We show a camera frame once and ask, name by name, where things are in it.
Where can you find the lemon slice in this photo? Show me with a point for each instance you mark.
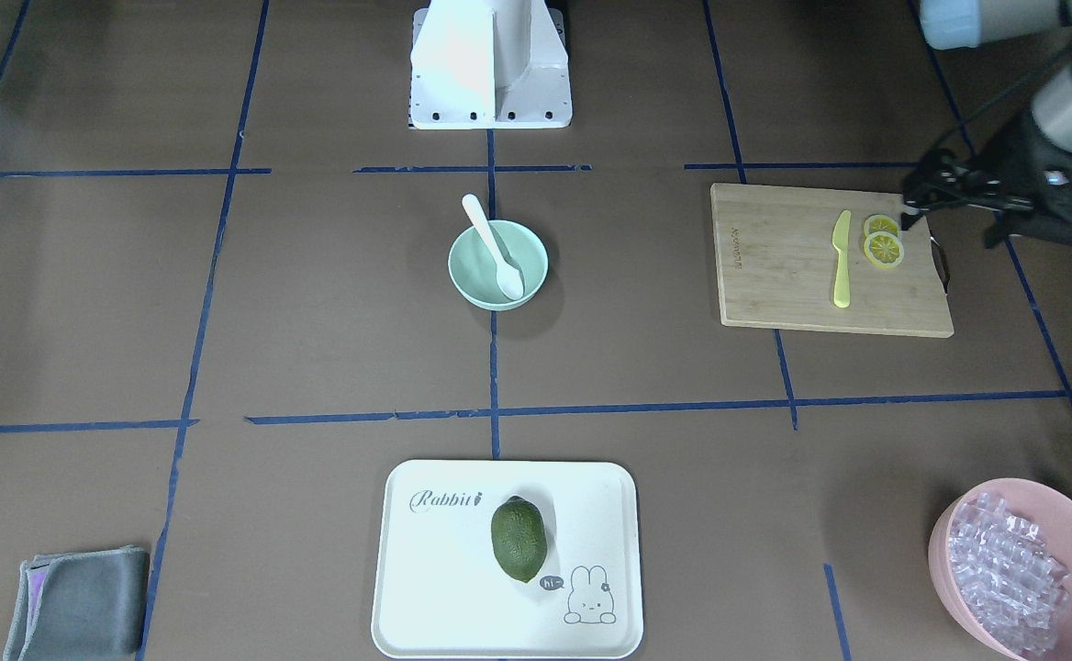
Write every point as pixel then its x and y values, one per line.
pixel 884 249
pixel 881 222

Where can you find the green avocado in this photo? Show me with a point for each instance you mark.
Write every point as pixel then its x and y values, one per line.
pixel 518 539

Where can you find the pink bowl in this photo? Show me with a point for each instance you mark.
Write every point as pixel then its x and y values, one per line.
pixel 1036 502

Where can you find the clear ice cubes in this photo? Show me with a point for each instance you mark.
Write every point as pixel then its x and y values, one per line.
pixel 1007 576

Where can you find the white plastic spoon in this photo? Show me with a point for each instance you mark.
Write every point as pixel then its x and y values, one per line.
pixel 508 278

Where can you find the green bowl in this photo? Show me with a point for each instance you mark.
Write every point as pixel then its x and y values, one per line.
pixel 473 272

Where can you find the lower lemon slice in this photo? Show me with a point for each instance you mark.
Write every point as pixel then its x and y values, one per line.
pixel 884 249

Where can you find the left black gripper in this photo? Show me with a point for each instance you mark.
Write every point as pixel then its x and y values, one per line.
pixel 1006 164

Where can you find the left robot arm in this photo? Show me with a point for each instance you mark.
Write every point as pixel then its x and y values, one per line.
pixel 948 25

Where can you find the yellow plastic knife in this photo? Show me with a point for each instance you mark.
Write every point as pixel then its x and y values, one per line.
pixel 841 292

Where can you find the white support pillar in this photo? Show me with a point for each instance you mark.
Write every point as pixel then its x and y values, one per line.
pixel 490 42

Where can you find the upper lemon slice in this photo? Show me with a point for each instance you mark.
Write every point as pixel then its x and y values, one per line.
pixel 881 222

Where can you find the bamboo cutting board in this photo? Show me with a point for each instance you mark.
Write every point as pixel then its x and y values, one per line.
pixel 775 264

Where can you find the grey folded cloth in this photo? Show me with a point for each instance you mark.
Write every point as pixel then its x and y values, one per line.
pixel 80 606

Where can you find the white rabbit tray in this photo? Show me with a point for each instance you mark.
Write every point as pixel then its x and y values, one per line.
pixel 440 593

